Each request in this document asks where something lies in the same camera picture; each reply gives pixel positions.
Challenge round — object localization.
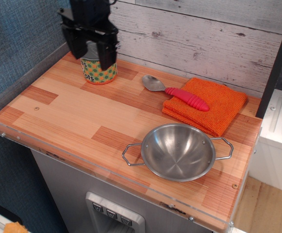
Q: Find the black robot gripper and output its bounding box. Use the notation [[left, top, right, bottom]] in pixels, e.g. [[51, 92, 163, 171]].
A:
[[57, 0, 118, 70]]

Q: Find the green orange dotted can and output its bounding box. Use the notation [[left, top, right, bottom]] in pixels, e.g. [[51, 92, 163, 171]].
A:
[[81, 41, 117, 85]]

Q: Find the orange object at corner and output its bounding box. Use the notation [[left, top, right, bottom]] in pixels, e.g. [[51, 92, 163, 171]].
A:
[[3, 222, 29, 233]]

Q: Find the grey toy fridge cabinet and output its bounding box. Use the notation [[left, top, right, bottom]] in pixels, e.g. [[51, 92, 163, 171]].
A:
[[33, 150, 231, 233]]

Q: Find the folded orange cloth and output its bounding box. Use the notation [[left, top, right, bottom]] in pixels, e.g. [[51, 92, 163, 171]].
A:
[[162, 78, 248, 137]]

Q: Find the silver dispenser panel with buttons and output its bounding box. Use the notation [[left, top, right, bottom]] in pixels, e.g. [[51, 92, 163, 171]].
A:
[[85, 192, 146, 233]]

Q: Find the clear acrylic table guard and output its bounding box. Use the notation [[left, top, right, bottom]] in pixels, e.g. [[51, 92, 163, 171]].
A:
[[0, 96, 262, 233]]

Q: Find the white ribbed cabinet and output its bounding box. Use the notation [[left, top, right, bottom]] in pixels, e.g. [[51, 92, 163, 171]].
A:
[[249, 90, 282, 190]]

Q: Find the spoon with pink handle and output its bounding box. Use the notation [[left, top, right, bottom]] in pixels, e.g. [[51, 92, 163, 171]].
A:
[[142, 75, 210, 112]]

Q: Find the steel bowl with handles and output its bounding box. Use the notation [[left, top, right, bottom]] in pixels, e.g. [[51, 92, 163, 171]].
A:
[[122, 123, 234, 183]]

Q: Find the dark grey right post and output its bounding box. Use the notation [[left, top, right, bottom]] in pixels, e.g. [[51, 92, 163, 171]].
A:
[[255, 0, 282, 120]]

